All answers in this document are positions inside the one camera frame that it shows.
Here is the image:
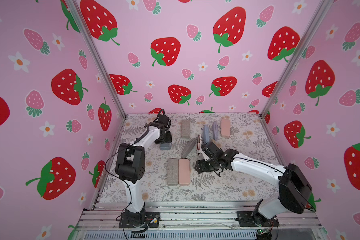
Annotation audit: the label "grey case mint interior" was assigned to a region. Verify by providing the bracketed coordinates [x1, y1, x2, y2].
[181, 120, 191, 139]

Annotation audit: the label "blue-grey case purple glasses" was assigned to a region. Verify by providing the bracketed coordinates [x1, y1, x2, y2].
[159, 143, 172, 151]

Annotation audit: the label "grey case tan interior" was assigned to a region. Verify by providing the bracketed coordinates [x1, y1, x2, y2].
[212, 121, 219, 141]

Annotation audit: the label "light blue case white glasses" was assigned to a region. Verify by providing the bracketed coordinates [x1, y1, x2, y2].
[202, 125, 210, 145]

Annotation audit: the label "pink case black glasses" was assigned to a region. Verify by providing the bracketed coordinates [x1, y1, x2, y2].
[179, 159, 191, 186]

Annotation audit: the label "pink case round glasses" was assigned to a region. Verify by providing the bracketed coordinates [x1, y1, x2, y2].
[221, 119, 231, 138]

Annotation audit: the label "grey case with red glasses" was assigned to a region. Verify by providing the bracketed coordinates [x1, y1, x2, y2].
[167, 159, 179, 186]

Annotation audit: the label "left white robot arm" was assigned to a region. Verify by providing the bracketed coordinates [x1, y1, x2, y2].
[115, 109, 172, 223]

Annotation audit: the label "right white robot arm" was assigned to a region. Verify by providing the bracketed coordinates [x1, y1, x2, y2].
[195, 142, 312, 227]

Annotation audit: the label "floral table mat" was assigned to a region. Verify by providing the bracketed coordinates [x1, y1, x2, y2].
[97, 112, 298, 202]

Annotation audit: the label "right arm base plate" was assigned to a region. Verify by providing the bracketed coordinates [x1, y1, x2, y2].
[236, 211, 280, 228]

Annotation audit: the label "electronics board with cables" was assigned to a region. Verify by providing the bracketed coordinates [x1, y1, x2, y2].
[256, 229, 272, 240]

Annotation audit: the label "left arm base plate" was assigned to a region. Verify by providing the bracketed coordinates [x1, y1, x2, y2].
[119, 210, 161, 234]

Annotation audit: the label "aluminium rail frame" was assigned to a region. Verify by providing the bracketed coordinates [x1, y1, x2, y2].
[69, 201, 329, 240]

